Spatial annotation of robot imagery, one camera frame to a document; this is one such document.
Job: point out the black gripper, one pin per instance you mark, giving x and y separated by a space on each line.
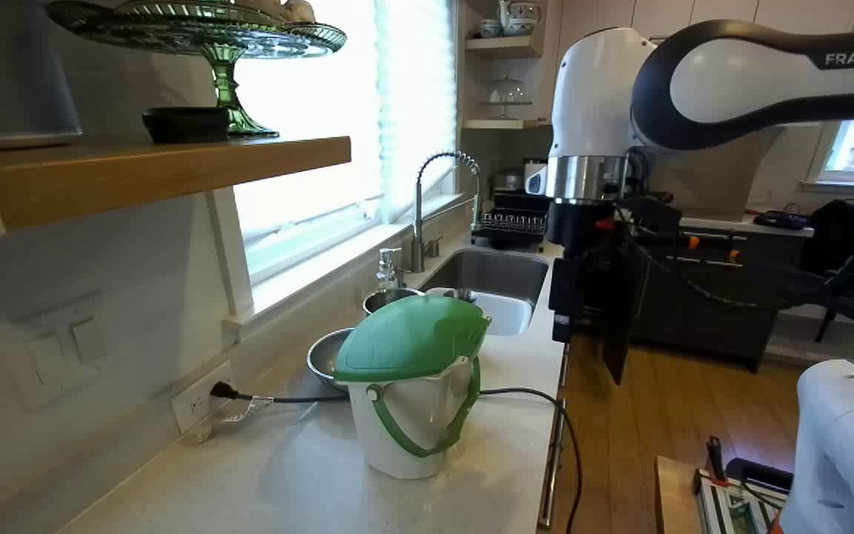
578 268

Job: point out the green bin lid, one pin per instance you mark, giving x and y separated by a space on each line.
408 342

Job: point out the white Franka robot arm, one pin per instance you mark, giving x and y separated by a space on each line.
595 90

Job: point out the open kitchen shelf unit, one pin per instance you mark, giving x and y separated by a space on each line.
503 124

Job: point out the steel kitchen sink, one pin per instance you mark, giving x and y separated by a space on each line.
489 271

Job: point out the dark kitchen cabinet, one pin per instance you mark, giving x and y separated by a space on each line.
712 296

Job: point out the chrome kitchen faucet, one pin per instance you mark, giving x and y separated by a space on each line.
420 216

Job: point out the clear soap bottle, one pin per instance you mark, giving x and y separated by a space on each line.
391 268

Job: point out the small steel bowl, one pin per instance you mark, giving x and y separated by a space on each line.
386 296

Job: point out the white window blind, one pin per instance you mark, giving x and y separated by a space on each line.
416 99

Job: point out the wide steel mixing bowl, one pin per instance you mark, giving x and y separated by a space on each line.
321 354

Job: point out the tool tray with parts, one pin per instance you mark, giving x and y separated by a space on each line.
744 492

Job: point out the green glass cake stand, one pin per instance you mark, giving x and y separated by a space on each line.
229 99

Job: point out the small black bowl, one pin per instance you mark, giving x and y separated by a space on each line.
185 124

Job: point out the grey ceramic vessel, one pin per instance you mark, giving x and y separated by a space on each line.
13 77

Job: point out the white wall outlet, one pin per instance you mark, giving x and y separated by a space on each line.
192 406

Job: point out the wooden wall shelf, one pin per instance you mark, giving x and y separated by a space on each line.
151 173

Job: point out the white light switch plate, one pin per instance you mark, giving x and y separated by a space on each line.
53 356

